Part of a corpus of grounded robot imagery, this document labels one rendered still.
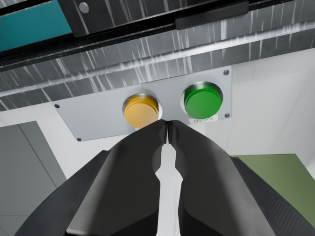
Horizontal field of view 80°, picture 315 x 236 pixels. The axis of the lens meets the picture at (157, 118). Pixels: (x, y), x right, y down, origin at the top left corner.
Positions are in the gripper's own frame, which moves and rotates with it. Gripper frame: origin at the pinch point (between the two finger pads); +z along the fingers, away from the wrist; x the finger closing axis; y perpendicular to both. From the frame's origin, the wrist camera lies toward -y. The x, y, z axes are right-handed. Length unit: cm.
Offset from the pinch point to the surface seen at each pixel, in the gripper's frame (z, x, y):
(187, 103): 8.1, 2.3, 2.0
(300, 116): 20.9, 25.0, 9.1
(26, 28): 9.4, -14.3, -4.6
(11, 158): 123, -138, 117
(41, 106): 20.3, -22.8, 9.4
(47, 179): 128, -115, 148
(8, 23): 9.3, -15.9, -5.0
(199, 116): 8.4, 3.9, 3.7
